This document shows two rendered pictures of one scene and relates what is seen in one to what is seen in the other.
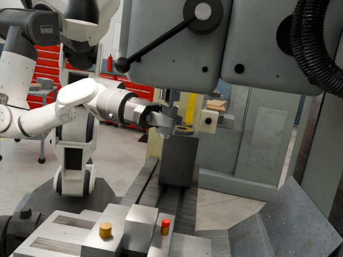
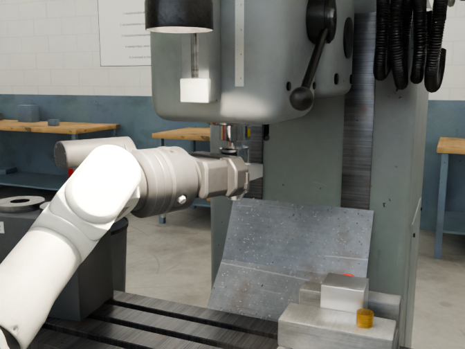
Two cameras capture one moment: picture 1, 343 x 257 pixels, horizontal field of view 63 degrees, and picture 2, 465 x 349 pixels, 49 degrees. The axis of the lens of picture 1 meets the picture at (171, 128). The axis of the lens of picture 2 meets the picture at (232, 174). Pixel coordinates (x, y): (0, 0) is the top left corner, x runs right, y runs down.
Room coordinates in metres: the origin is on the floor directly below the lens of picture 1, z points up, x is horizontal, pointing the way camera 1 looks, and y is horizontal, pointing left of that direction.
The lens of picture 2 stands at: (0.41, 0.74, 1.37)
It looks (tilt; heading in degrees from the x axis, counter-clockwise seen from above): 10 degrees down; 288
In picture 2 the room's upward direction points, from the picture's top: straight up
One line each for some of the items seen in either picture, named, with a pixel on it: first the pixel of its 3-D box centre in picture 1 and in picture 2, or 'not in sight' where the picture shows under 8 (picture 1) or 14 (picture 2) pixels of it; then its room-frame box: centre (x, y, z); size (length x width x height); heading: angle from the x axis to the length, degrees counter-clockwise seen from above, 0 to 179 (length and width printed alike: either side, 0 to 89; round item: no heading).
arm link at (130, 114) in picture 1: (135, 111); (187, 178); (0.69, 0.10, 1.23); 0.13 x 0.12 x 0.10; 152
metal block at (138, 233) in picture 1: (140, 227); (344, 300); (0.48, 0.03, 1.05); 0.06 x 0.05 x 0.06; 176
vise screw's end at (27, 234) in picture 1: (26, 236); not in sight; (0.49, 0.25, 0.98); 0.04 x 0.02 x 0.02; 86
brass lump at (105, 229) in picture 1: (105, 229); (365, 318); (0.44, 0.09, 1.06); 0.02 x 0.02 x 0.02
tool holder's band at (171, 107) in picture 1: (168, 106); (234, 149); (0.65, 0.01, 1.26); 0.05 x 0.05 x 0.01
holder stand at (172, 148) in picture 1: (177, 150); (45, 253); (1.05, -0.04, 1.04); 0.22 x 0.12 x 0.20; 2
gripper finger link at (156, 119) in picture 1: (159, 120); (249, 172); (0.62, 0.03, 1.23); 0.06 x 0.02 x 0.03; 62
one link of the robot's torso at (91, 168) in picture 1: (75, 178); not in sight; (1.42, 0.48, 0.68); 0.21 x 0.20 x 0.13; 13
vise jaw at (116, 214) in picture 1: (111, 232); (336, 333); (0.48, 0.09, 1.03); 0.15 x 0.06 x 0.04; 176
